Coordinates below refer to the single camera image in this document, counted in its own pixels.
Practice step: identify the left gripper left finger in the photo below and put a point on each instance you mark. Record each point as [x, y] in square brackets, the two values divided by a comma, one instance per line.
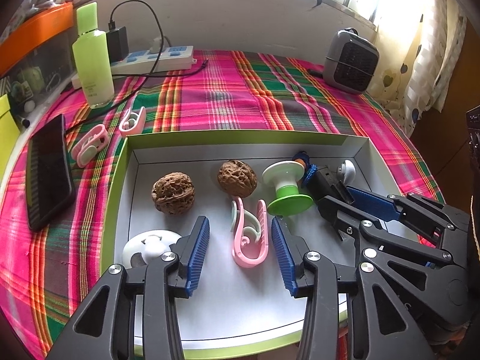
[102, 326]

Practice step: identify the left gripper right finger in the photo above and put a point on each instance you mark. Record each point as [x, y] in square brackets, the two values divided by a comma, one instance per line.
[379, 324]

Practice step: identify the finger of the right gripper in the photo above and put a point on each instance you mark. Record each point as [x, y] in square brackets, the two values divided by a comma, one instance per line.
[435, 224]
[368, 231]

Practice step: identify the small white knob hook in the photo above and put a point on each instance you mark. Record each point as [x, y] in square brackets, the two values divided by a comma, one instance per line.
[346, 172]

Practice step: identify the black rectangular device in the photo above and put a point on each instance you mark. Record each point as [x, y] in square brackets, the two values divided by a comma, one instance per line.
[324, 183]

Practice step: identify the white panda-face round gadget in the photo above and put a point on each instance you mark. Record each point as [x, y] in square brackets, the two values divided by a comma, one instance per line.
[146, 246]

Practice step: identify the green white spool holder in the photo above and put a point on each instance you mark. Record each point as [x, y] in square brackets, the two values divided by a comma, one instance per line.
[283, 177]

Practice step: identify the pink clip with hook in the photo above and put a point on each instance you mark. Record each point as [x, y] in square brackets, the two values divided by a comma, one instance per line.
[250, 231]

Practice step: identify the light brown walnut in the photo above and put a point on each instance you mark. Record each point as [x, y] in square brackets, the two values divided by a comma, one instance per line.
[237, 178]

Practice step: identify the dark brown walnut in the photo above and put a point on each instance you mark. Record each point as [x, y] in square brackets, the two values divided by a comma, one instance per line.
[173, 193]

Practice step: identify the pink plaid tablecloth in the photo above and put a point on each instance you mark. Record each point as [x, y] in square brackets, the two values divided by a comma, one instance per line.
[45, 275]

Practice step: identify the green white cardboard tray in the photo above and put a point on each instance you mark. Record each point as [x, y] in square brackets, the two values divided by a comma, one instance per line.
[234, 311]

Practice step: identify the black phone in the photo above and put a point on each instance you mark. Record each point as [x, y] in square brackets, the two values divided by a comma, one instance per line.
[49, 187]

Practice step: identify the grey space heater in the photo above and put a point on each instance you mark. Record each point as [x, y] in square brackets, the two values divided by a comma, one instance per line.
[350, 62]

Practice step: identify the pink clip near phone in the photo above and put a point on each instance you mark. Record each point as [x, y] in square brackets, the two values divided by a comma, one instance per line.
[90, 145]

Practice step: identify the heart patterned curtain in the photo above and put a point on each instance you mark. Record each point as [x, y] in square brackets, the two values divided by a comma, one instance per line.
[419, 43]

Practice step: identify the yellow cardboard box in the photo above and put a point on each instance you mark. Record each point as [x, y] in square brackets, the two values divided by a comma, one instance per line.
[9, 133]

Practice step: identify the white power strip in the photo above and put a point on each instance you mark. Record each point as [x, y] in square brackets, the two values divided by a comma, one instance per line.
[141, 62]

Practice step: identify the light green plastic bottle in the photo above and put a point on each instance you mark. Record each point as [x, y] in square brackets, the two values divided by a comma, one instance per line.
[91, 58]

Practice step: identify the orange plastic tray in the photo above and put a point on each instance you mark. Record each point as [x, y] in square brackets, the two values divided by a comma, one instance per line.
[33, 33]

